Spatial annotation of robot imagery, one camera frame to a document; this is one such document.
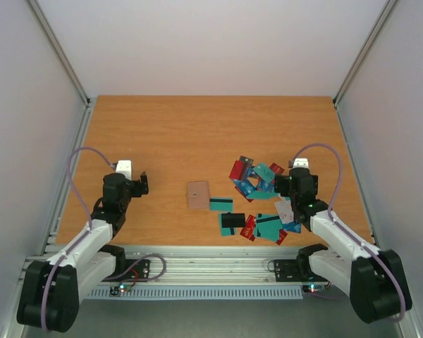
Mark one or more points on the blue card upper left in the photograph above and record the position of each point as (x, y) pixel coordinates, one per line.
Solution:
(245, 187)

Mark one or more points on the red card bottom right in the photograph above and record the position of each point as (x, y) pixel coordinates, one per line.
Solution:
(281, 236)

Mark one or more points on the left small circuit board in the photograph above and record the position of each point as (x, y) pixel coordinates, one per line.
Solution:
(119, 290)

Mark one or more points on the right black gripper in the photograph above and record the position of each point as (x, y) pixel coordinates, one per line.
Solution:
(282, 185)

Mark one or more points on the pink leather card holder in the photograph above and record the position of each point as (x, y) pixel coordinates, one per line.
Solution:
(198, 195)

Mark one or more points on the right small circuit board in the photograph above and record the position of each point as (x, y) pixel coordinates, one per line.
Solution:
(314, 288)

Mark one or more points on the blue card far right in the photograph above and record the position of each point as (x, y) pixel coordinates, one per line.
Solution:
(293, 227)

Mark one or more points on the red VIP card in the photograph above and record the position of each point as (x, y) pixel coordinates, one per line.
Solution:
(249, 228)

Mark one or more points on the black card on teal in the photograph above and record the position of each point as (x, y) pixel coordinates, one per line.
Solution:
(232, 220)

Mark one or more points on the small circuit board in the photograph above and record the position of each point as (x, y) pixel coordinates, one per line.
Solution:
(119, 290)
(314, 288)

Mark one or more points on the white card with pink print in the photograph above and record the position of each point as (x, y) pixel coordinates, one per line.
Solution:
(284, 210)

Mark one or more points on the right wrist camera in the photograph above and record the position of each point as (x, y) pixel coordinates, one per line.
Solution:
(300, 163)

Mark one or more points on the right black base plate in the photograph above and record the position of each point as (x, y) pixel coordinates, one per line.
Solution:
(287, 270)

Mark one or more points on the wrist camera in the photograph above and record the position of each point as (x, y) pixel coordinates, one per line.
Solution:
(124, 167)
(300, 163)

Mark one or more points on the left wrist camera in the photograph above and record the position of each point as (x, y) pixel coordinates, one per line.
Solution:
(124, 167)

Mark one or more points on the teal card under black card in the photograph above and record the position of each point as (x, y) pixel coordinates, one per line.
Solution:
(225, 231)

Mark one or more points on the red card top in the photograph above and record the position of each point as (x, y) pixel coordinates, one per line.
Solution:
(238, 170)

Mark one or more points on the blue card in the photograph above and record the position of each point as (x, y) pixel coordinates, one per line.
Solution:
(293, 227)
(245, 187)

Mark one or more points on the grey slotted cable duct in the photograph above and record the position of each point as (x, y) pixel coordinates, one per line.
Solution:
(178, 293)

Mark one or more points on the teal card left middle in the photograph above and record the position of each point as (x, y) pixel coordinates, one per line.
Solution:
(221, 204)

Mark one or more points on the teal card centre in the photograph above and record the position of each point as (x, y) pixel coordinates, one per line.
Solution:
(268, 227)

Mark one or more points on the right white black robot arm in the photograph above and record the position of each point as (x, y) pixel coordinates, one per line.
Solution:
(374, 280)

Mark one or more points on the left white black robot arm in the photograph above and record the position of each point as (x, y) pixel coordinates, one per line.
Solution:
(54, 289)

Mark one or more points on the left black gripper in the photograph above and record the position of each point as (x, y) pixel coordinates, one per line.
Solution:
(144, 189)

